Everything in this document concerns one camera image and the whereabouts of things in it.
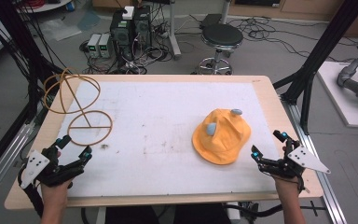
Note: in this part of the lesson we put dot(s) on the person's left hand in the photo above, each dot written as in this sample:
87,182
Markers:
55,188

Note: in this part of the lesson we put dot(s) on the black round stool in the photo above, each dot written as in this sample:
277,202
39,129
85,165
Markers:
222,35

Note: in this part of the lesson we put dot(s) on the black metal frame post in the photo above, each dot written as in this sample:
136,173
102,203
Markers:
18,37
326,43

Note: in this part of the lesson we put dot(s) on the person's right hand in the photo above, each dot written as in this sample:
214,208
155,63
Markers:
285,185

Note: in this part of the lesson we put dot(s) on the white round table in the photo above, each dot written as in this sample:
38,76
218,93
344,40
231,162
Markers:
43,4

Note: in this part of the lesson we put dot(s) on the yellow bucket hat blue ears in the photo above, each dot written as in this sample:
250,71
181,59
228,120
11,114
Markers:
222,140

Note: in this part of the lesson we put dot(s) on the white table mat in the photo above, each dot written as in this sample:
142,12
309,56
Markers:
155,137

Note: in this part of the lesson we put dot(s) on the black computer tower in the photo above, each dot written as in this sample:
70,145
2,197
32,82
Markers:
121,34
142,26

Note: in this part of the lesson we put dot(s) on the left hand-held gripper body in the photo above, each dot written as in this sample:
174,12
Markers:
32,166

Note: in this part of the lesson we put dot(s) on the person's legs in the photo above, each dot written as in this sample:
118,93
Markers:
167,214

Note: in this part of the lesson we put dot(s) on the white box on tower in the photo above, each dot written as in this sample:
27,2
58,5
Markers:
128,12

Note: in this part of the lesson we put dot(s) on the white floor platform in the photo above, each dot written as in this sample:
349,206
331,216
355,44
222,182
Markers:
338,99

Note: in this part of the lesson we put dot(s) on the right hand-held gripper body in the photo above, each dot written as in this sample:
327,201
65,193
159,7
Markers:
304,159

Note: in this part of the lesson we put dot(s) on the aluminium rail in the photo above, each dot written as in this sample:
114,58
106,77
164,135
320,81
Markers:
3,161
323,186

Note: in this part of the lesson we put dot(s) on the grey bench power supply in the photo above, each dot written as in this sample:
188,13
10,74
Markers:
105,45
93,45

